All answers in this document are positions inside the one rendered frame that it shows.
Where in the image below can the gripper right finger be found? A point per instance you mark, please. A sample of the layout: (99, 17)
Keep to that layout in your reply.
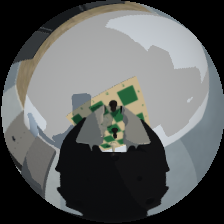
(138, 133)

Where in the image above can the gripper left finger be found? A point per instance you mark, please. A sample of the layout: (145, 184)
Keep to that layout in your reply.
(83, 136)

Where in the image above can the green and cream checkered board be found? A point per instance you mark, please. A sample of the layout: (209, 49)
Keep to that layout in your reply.
(127, 93)

